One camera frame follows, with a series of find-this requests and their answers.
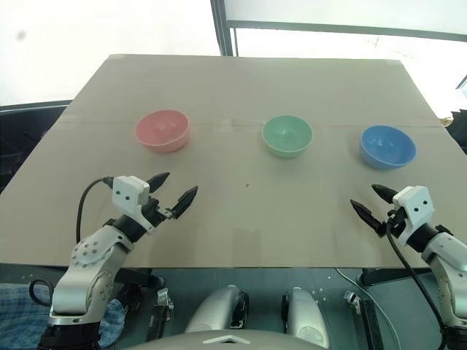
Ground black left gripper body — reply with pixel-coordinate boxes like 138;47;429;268
140;195;174;229

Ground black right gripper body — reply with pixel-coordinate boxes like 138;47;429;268
383;205;407;237

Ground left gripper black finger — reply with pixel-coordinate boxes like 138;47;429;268
171;185;199;220
147;172;171;193

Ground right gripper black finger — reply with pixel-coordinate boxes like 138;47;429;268
350;198;386;236
371;184;397;206

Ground blue plastic bowl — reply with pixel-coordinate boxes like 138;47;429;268
360;125;417;171

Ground red plastic bowl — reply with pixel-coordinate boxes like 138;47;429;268
134;109;192;153

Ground black table foot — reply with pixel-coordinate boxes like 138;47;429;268
360;268;432;288
115;268;166;289

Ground dark object with yellow bits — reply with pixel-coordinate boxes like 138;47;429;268
440;108;467;156

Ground black floor stand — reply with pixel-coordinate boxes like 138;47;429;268
342;290;390;350
146;287;175;346

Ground silver left robot leg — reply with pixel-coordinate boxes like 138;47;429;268
183;285;251;335

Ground silver robot leg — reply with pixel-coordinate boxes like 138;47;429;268
183;285;251;335
280;287;331;350

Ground green plastic bowl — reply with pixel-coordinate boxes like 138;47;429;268
261;115;314;160

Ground silver right robot leg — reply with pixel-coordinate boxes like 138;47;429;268
280;287;331;350

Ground dark furniture beside table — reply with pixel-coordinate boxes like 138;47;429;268
0;98;74;190

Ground silver robot torso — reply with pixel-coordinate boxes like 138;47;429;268
134;329;295;350

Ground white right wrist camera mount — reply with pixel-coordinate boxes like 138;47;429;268
392;184;436;249

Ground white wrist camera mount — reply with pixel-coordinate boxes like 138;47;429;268
392;184;436;249
112;175;151;235

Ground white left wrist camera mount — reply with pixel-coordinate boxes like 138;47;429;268
112;175;151;235

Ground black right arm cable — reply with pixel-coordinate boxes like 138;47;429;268
386;217;449;350

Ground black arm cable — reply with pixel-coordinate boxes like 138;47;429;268
75;176;115;244
386;217;449;350

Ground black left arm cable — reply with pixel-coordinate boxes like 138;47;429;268
75;176;115;244

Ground thin white floor cable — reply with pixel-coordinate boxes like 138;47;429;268
334;268;404;346

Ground black looped cable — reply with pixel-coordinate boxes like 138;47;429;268
28;278;55;308

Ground black window frame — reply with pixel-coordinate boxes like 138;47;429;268
209;0;467;58

